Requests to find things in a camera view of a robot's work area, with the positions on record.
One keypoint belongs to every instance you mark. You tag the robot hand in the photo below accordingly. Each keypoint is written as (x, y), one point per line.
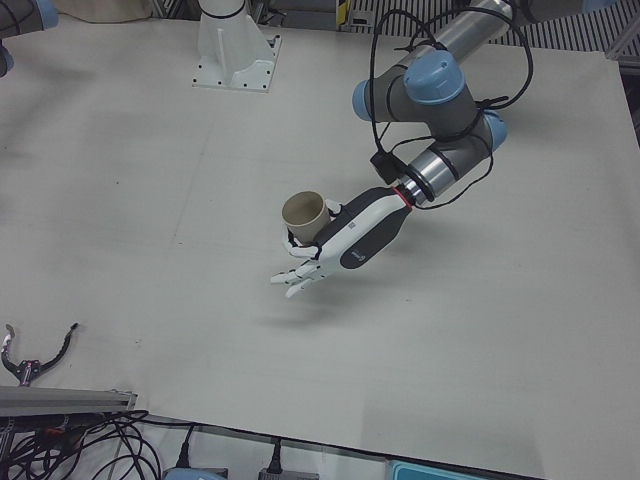
(360, 235)

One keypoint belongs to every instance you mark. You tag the beige paper cup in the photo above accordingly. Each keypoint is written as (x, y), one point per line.
(312, 231)

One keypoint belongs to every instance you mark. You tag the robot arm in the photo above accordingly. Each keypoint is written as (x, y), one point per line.
(20, 15)
(435, 85)

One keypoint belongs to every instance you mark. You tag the light blue plastic bin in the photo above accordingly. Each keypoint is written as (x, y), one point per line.
(440, 472)

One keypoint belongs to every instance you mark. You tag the grey control box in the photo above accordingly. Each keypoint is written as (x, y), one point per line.
(287, 476)

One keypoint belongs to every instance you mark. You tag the grey ribbed grille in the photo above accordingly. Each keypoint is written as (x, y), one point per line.
(575, 35)

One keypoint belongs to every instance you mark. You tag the aluminium profile bar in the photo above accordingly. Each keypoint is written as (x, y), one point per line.
(625, 45)

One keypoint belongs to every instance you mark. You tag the reacher grabber tool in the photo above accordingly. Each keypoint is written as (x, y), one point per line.
(27, 370)

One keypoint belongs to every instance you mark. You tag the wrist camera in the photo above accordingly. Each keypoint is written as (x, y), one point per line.
(386, 167)

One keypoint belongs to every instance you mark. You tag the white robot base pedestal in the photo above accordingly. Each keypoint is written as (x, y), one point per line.
(230, 50)

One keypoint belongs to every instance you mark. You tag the aluminium profile post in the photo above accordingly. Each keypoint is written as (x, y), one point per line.
(60, 400)

